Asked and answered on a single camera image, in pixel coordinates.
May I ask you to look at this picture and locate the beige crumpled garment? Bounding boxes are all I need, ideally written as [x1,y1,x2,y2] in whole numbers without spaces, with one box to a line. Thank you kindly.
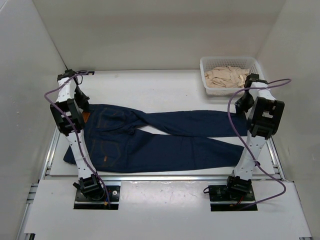
[204,66,250,89]

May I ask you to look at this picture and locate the dark blue denim trousers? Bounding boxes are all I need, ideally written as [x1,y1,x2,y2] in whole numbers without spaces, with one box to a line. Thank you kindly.
[62,103,250,174]

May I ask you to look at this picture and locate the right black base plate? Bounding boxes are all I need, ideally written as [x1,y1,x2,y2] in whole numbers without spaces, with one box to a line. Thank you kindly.
[203,185,258,212]

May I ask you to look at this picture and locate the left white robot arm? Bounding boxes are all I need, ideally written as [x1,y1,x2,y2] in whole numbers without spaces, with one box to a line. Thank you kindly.
[44,69,106,201]

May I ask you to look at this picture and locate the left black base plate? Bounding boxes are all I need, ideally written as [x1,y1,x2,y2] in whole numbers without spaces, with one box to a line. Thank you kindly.
[73,185,121,210]

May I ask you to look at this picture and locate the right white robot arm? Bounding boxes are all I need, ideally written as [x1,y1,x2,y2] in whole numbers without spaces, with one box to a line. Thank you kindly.
[224,73,285,200]

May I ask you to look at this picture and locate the white plastic basket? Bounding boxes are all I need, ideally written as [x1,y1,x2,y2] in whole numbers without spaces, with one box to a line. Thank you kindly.
[199,56,264,96]

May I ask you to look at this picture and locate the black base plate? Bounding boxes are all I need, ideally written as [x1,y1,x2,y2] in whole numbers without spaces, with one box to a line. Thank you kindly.
[203,185,258,212]
[73,185,121,210]

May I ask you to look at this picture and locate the aluminium rail frame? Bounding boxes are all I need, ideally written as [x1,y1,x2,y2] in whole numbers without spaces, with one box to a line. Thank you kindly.
[20,136,312,240]

